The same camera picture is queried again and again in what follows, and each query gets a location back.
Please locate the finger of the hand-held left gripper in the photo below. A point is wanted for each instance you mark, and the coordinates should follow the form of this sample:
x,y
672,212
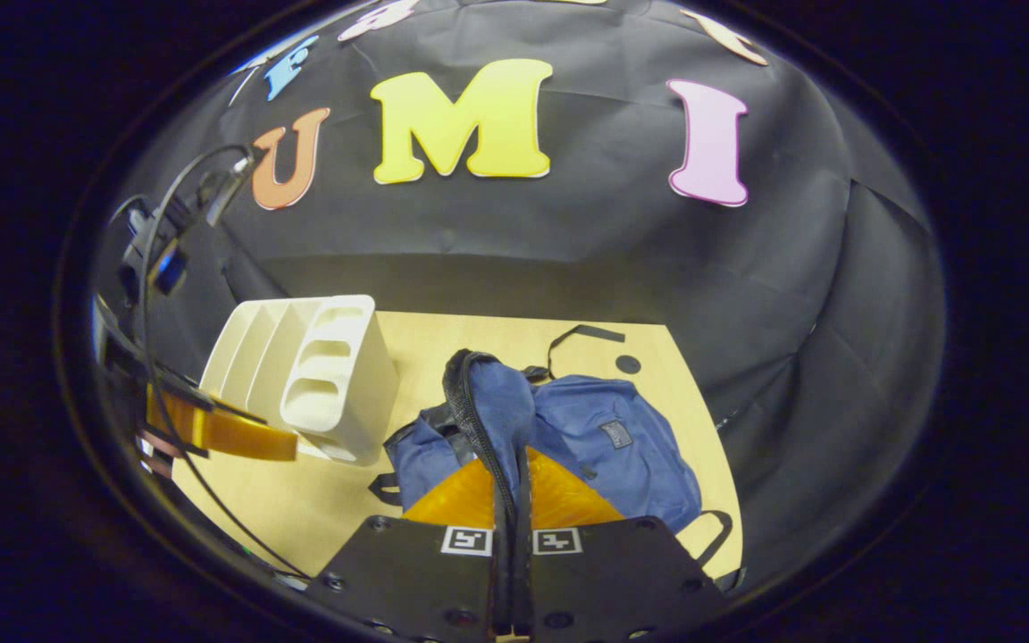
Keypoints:
x,y
238,438

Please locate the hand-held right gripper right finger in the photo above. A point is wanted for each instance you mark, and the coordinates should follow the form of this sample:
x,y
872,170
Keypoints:
x,y
613,580

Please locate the black backdrop cloth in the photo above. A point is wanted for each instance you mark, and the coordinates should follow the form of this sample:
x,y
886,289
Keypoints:
x,y
613,241

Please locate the white plastic bookshelf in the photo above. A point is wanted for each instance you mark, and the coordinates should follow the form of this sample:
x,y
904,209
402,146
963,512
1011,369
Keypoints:
x,y
372,402

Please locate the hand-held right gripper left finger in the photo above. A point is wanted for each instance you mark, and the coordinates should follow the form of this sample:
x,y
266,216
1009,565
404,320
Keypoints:
x,y
416,580

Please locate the blue schoolbag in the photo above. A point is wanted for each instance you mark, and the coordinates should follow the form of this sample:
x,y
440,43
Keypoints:
x,y
622,464

